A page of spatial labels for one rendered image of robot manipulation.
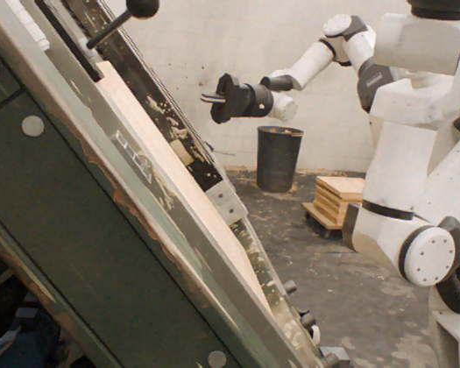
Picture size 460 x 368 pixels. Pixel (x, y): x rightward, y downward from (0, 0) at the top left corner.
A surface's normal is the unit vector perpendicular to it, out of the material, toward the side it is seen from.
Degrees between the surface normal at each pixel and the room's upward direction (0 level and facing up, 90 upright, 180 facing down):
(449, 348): 90
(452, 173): 46
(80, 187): 90
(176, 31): 90
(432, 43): 105
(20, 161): 90
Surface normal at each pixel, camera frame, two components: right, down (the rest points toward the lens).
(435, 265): 0.39, 0.23
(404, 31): -0.51, 0.41
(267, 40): 0.13, 0.23
